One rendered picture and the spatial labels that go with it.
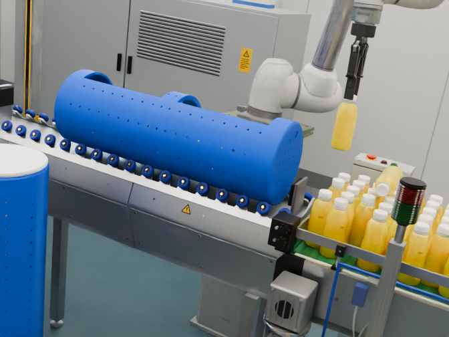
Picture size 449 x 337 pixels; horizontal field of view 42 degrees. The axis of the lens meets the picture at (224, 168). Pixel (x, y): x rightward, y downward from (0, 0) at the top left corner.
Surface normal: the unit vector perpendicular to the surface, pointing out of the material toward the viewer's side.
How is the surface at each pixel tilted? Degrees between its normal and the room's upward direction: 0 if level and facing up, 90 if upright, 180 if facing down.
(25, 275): 90
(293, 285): 0
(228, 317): 90
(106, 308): 0
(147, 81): 90
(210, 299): 90
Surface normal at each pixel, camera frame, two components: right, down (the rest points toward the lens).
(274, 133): -0.16, -0.62
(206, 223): -0.39, -0.09
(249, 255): -0.48, 0.54
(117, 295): 0.13, -0.94
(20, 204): 0.65, 0.33
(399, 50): -0.49, 0.22
